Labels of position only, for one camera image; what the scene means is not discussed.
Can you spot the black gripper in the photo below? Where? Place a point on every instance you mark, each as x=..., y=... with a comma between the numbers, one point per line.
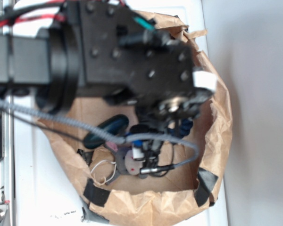
x=154, y=73

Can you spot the gray plush animal toy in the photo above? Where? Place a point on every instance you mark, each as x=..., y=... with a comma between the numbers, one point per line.
x=124, y=164

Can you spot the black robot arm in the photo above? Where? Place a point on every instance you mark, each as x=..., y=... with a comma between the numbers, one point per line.
x=96, y=49

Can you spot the dark green oval toy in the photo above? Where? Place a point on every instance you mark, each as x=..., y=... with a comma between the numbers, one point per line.
x=114, y=125

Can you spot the brown paper bag bin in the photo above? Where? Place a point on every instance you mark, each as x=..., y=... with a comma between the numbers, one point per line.
x=127, y=200

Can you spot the aluminium frame rail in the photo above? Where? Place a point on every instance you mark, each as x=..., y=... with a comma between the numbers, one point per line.
x=2, y=188

